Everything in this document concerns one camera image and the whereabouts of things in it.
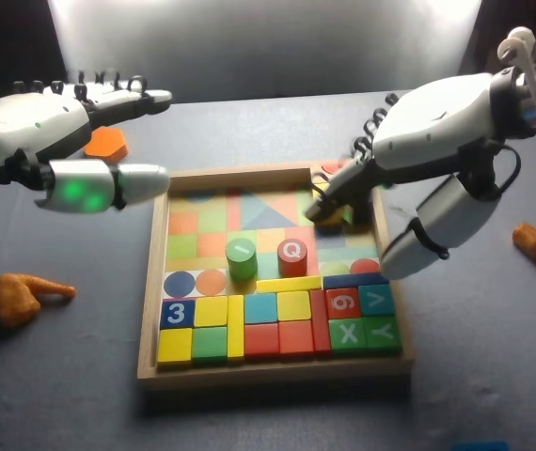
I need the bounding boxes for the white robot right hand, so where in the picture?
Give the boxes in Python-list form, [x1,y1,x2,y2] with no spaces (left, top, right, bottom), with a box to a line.
[304,73,505,283]

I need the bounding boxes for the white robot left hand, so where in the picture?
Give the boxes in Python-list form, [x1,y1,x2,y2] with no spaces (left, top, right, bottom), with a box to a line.
[0,70,174,215]

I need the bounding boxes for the red cylinder block letter Q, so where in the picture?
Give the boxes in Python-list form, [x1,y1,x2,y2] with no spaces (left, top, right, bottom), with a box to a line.
[276,239,309,278]

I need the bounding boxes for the green cylinder block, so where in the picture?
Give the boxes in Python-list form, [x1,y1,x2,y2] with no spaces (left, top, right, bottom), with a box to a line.
[224,237,258,283]

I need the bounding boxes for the orange hexagon block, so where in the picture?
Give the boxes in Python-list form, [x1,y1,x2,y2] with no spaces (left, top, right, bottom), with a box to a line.
[83,125,130,163]

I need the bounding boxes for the wooden puzzle tray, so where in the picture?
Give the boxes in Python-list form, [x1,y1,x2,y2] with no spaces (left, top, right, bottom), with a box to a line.
[135,162,418,391]

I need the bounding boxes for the brown board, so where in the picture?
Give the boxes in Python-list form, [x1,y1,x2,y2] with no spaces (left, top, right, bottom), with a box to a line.
[460,0,536,76]

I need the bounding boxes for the toy fried chicken leg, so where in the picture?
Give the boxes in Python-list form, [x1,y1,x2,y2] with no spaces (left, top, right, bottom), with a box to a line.
[0,272,78,329]

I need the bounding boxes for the white backdrop board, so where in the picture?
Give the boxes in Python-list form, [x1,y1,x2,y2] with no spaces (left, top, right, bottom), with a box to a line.
[46,0,485,102]

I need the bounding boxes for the grey table cloth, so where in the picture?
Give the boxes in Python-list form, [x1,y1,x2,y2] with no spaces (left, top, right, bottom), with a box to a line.
[0,84,536,451]

